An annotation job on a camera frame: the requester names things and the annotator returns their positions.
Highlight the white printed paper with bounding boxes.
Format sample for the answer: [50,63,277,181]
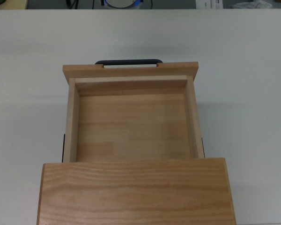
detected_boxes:
[195,0,225,9]

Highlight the light wooden drawer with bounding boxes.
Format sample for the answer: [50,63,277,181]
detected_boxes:
[62,61,206,163]

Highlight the black drawer handle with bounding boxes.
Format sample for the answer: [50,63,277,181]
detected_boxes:
[95,58,163,69]

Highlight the light wooden cabinet box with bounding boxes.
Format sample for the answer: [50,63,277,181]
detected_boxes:
[36,157,237,225]

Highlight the light wooden board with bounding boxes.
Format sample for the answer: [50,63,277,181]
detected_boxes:
[0,0,29,10]

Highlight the clear plastic bag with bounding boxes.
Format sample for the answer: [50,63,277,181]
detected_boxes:
[229,0,275,9]

